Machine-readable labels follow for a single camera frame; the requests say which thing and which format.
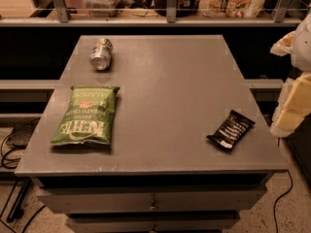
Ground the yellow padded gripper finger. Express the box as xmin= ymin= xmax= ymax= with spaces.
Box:
xmin=285 ymin=74 xmax=311 ymax=129
xmin=270 ymin=31 xmax=294 ymax=56

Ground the metal drawer knob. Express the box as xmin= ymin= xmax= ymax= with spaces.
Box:
xmin=149 ymin=203 xmax=158 ymax=212

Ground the colourful snack bag on shelf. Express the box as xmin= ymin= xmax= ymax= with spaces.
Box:
xmin=200 ymin=0 xmax=265 ymax=18

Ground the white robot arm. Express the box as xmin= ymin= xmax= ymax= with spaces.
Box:
xmin=270 ymin=14 xmax=311 ymax=138

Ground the silver green 7up can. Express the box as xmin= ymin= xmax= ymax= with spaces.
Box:
xmin=89 ymin=38 xmax=113 ymax=71

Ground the grey lower drawer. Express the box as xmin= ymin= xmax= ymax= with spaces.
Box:
xmin=66 ymin=212 xmax=240 ymax=233

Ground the black cables left floor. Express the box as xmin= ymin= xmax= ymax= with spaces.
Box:
xmin=0 ymin=118 xmax=47 ymax=233

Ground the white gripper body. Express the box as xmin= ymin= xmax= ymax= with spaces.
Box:
xmin=269 ymin=30 xmax=299 ymax=138

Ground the grey top drawer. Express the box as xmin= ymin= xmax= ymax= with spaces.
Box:
xmin=37 ymin=185 xmax=266 ymax=214

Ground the green kettle chips bag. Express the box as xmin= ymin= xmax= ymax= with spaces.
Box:
xmin=51 ymin=85 xmax=120 ymax=146

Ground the dark power adapter box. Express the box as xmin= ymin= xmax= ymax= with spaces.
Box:
xmin=6 ymin=124 xmax=35 ymax=148

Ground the grey metal railing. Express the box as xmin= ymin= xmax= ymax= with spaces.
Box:
xmin=0 ymin=0 xmax=310 ymax=27

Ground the black rxbar chocolate wrapper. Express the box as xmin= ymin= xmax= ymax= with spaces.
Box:
xmin=206 ymin=110 xmax=256 ymax=150

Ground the black cable right floor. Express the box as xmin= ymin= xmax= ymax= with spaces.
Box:
xmin=272 ymin=170 xmax=294 ymax=233

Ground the grey drawer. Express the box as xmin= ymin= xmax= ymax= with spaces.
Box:
xmin=66 ymin=212 xmax=240 ymax=233
xmin=37 ymin=185 xmax=266 ymax=214

